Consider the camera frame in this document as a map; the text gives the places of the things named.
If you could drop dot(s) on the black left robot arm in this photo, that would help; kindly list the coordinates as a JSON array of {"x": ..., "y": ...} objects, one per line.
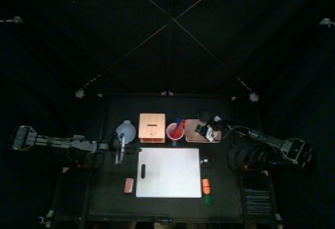
[{"x": 57, "y": 141}]

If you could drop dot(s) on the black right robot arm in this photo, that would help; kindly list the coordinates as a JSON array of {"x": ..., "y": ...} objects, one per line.
[{"x": 270, "y": 141}]

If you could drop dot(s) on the pink plastic plate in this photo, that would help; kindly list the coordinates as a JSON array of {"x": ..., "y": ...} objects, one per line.
[{"x": 191, "y": 136}]

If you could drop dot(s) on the white cutting board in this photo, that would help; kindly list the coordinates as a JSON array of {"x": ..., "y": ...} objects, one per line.
[{"x": 174, "y": 174}]

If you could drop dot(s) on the grey bowl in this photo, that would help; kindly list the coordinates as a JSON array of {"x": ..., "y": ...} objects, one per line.
[{"x": 127, "y": 128}]

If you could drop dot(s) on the red plastic utensil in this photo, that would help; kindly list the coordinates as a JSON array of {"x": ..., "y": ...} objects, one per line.
[{"x": 181, "y": 126}]

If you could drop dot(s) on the pale blue plastic utensil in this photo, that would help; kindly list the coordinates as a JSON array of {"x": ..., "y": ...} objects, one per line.
[{"x": 178, "y": 120}]

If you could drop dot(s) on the red plastic cup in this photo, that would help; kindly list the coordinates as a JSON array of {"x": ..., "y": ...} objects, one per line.
[{"x": 174, "y": 135}]

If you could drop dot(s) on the blue tape piece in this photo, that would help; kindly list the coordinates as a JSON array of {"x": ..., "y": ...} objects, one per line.
[{"x": 174, "y": 143}]

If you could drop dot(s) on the small metal cup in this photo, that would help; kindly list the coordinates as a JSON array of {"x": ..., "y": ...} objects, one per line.
[{"x": 206, "y": 161}]

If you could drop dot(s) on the pink rectangular toy piece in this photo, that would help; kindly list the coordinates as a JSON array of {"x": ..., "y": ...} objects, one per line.
[{"x": 129, "y": 185}]

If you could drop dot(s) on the red wooden drawer box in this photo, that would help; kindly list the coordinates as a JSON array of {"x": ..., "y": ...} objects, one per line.
[{"x": 151, "y": 122}]

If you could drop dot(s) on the orange toy carrot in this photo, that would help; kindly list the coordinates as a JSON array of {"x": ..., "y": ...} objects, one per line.
[{"x": 206, "y": 186}]

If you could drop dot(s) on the green toy vegetable piece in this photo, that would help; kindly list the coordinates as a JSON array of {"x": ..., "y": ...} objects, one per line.
[{"x": 209, "y": 200}]

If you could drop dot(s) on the printed label sheet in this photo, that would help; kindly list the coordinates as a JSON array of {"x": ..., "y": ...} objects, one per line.
[{"x": 257, "y": 202}]

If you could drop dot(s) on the grey frame clamp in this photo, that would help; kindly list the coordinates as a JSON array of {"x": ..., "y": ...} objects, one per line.
[
  {"x": 254, "y": 97},
  {"x": 79, "y": 93},
  {"x": 17, "y": 20},
  {"x": 166, "y": 93},
  {"x": 326, "y": 21}
]

